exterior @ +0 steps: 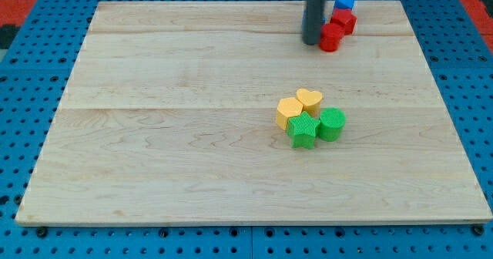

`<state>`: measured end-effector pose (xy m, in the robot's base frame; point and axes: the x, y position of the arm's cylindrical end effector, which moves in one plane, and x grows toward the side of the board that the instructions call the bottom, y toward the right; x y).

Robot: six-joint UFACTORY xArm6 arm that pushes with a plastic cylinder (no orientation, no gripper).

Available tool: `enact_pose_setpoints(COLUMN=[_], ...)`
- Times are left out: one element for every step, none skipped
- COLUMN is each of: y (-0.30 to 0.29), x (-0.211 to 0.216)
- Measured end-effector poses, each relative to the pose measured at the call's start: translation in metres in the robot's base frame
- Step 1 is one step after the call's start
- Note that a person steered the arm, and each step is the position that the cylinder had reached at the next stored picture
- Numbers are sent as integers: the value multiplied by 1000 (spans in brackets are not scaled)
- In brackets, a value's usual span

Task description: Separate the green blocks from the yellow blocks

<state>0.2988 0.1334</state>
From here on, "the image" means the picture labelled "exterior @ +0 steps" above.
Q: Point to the yellow hexagon block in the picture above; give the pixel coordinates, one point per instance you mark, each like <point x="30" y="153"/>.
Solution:
<point x="286" y="109"/>

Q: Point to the green star block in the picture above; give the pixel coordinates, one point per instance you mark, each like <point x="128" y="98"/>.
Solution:
<point x="303" y="130"/>

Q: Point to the yellow heart block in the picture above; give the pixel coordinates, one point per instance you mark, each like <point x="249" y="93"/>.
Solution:
<point x="310" y="100"/>

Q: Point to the wooden board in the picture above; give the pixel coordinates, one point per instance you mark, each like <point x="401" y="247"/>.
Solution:
<point x="168" y="119"/>

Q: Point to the green cylinder block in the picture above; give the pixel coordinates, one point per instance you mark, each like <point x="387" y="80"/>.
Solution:
<point x="332" y="122"/>

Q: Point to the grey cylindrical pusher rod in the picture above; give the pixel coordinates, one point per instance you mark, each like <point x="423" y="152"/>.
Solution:
<point x="312" y="21"/>

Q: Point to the red cylinder block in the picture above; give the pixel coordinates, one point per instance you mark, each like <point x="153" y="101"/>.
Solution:
<point x="330" y="37"/>

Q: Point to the blue block behind rod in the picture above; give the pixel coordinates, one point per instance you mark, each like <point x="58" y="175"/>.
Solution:
<point x="322" y="21"/>

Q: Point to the red hexagonal block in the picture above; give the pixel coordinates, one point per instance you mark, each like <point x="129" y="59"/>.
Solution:
<point x="345" y="18"/>

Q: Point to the blue triangular block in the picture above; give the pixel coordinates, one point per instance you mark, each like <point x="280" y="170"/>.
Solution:
<point x="344" y="4"/>

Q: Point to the blue perforated base panel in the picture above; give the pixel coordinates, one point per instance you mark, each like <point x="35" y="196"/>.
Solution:
<point x="37" y="66"/>

